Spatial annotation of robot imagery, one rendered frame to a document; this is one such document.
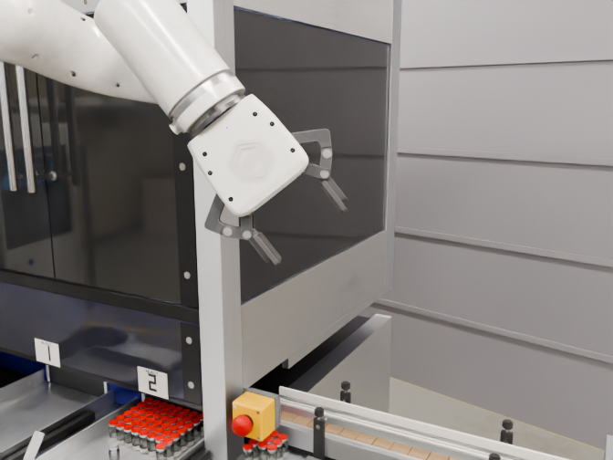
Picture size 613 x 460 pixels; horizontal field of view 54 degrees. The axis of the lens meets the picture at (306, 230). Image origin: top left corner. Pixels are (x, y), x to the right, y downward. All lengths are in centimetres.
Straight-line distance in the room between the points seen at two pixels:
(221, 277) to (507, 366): 235
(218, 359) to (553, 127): 216
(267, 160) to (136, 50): 17
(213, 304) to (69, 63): 63
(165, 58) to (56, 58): 14
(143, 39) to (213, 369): 78
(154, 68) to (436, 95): 269
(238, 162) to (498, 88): 255
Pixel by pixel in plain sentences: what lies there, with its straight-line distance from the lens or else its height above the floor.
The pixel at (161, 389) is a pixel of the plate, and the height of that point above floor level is 101.
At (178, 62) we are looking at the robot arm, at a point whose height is 166.
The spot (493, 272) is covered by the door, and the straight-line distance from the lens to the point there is 321.
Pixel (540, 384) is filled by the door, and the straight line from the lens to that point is 330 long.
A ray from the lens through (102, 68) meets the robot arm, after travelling 75.
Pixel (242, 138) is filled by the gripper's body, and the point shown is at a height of 159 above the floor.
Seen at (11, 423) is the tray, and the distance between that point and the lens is 163.
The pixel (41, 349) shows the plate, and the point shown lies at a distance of 164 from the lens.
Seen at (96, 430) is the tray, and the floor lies 90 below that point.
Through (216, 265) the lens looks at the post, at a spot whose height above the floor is 131.
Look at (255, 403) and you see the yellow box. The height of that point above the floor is 103.
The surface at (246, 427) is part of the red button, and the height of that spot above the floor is 100.
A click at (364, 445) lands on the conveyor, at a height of 93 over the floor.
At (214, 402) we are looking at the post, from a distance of 130.
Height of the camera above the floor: 162
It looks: 12 degrees down
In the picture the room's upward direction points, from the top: straight up
